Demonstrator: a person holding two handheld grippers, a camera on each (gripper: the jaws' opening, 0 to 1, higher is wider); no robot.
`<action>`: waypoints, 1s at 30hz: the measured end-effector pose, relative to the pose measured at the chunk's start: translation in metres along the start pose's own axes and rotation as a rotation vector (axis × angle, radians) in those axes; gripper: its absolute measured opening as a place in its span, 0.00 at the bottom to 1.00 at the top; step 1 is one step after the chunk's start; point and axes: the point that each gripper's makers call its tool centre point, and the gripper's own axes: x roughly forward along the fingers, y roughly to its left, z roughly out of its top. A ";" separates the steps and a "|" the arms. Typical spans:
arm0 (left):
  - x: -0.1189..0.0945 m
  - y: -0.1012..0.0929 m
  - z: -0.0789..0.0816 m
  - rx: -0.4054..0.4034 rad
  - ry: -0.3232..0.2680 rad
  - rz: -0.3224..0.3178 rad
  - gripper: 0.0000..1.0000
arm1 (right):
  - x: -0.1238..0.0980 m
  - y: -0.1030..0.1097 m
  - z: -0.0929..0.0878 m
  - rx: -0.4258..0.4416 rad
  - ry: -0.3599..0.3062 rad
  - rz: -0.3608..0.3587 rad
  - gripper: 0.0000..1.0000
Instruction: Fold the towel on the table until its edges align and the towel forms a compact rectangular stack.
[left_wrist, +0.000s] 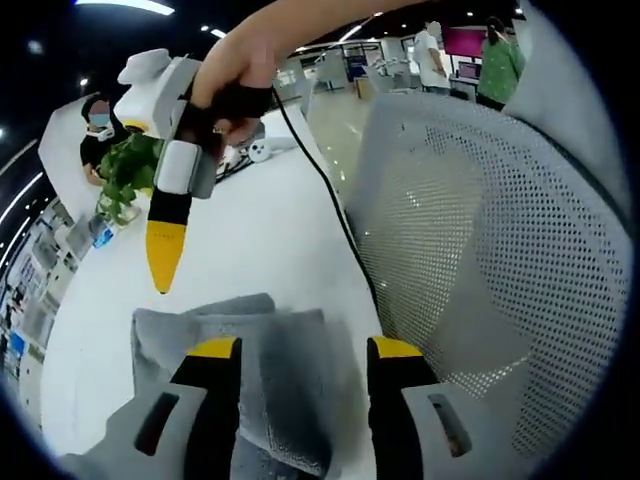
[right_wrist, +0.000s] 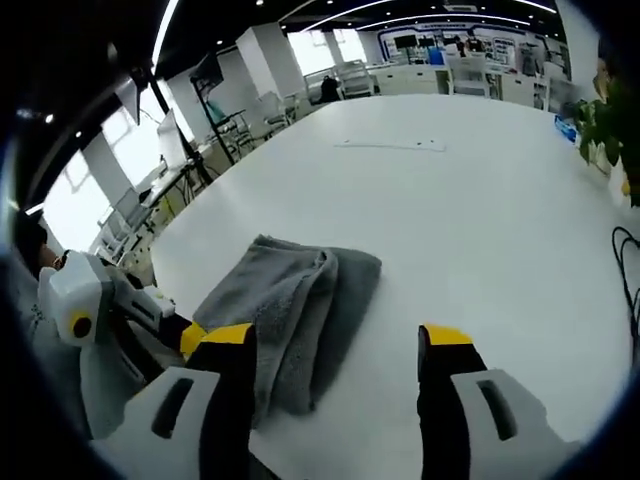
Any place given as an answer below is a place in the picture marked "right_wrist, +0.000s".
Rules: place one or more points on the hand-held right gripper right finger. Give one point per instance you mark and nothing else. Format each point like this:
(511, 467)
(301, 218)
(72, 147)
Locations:
(475, 430)

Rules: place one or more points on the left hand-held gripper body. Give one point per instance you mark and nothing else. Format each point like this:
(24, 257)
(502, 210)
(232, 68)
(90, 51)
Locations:
(80, 290)

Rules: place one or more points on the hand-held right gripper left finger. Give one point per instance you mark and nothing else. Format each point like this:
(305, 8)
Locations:
(175, 430)

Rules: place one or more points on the grey towel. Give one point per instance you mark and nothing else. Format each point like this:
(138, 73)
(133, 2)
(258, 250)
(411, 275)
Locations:
(300, 300)

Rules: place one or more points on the person's white clothed torso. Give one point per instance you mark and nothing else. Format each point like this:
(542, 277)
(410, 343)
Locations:
(42, 320)

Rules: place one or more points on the white computer monitor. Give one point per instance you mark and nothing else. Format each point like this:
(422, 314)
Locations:
(169, 137)

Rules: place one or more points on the black tripod pole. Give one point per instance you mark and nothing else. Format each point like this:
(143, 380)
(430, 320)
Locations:
(175, 130)

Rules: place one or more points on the black display stand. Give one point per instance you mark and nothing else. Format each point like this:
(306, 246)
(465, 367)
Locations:
(207, 75)

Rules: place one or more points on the black office chair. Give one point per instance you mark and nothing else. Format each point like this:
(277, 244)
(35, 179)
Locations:
(330, 90)

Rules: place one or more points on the table socket panel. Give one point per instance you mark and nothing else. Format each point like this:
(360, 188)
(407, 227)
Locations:
(390, 145)

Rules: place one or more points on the blue tissue packet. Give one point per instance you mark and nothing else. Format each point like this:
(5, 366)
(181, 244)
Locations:
(567, 129)

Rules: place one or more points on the large green potted plant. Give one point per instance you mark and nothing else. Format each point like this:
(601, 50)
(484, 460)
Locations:
(612, 115)

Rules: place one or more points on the white mesh chair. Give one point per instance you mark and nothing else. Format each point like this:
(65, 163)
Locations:
(467, 75)

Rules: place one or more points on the blue container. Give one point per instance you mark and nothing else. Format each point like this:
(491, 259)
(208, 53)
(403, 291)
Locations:
(437, 56)

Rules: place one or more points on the ceiling air vent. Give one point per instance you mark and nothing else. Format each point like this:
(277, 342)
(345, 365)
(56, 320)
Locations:
(460, 7)

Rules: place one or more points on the white metal cot frame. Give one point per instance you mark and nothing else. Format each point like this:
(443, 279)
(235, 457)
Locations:
(355, 80)

